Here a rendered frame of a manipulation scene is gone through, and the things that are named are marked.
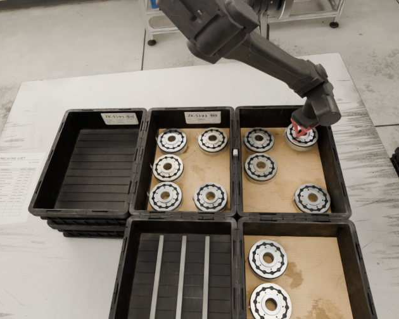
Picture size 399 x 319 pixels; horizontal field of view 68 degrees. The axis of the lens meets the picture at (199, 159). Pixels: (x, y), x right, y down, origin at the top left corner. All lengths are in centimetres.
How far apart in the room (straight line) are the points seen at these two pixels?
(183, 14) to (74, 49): 271
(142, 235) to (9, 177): 69
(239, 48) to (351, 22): 273
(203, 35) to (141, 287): 66
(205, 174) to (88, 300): 54
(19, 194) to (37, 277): 35
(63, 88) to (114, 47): 146
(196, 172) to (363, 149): 66
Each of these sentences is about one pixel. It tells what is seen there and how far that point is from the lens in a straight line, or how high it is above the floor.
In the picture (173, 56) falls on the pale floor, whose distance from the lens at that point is 279.
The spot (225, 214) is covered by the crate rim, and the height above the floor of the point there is 93.
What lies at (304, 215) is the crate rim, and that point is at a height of 93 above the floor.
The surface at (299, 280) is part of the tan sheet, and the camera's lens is 90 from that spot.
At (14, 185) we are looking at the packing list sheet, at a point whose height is 70.
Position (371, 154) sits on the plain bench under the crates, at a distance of 131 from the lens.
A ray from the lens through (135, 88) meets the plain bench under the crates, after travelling 150.
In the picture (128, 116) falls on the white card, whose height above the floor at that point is 90.
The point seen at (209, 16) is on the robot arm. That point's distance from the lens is 52.
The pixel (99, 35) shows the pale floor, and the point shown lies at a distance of 328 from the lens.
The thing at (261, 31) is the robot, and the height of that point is 74.
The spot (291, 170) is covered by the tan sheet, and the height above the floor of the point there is 83.
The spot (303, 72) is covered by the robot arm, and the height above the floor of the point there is 119.
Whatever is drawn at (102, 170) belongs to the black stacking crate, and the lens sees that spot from 109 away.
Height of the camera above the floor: 169
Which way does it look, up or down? 57 degrees down
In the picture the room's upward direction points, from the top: 8 degrees counter-clockwise
